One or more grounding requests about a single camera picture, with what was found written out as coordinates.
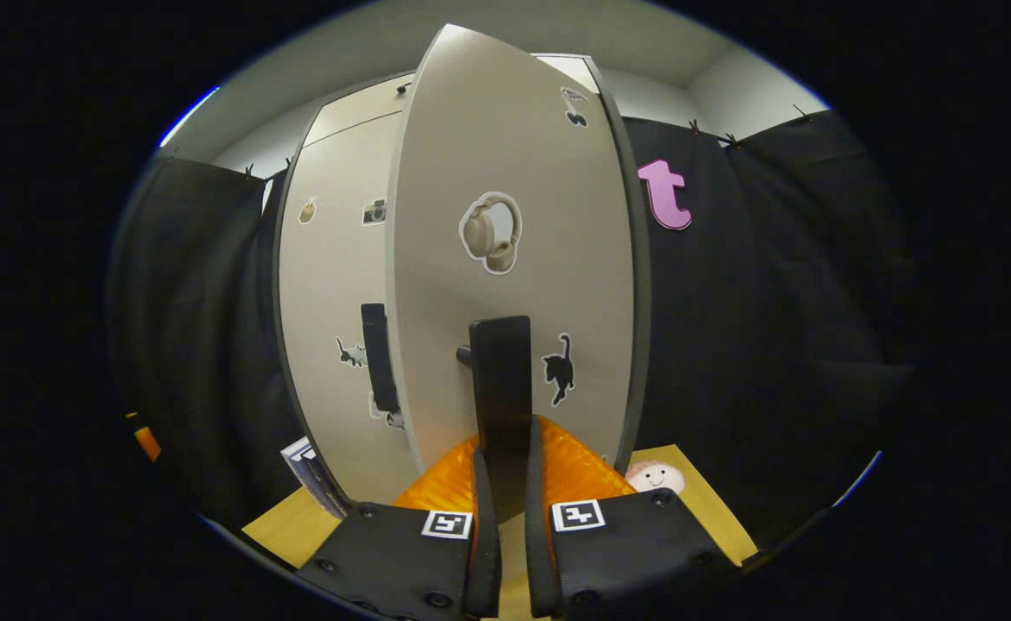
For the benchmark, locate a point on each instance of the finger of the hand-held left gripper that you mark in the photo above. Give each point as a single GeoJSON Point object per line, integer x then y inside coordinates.
{"type": "Point", "coordinates": [147, 442]}

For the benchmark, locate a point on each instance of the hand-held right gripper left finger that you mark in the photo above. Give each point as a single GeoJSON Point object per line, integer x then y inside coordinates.
{"type": "Point", "coordinates": [486, 552]}

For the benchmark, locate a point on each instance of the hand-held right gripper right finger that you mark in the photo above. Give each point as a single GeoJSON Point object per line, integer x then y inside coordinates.
{"type": "Point", "coordinates": [536, 552]}

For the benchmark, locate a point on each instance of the beige cabinet door camera sticker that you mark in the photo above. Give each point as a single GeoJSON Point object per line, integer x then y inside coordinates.
{"type": "Point", "coordinates": [333, 285]}

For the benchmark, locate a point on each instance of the beige double-door shoe cabinet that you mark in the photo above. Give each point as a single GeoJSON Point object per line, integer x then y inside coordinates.
{"type": "Point", "coordinates": [359, 108]}

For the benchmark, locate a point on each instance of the beige cabinet door headphone sticker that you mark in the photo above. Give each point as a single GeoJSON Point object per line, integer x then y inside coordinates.
{"type": "Point", "coordinates": [514, 155]}

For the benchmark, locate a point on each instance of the pink white plush toy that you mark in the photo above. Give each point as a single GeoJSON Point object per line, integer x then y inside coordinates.
{"type": "Point", "coordinates": [656, 476]}

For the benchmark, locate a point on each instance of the blue white books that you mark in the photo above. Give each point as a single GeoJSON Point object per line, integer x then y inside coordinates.
{"type": "Point", "coordinates": [311, 470]}

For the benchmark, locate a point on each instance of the black backdrop cloth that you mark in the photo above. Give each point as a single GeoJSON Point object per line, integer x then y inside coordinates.
{"type": "Point", "coordinates": [773, 302]}

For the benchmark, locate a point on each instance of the row of black cloth clips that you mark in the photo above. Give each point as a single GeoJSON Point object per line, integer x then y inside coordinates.
{"type": "Point", "coordinates": [693, 128]}

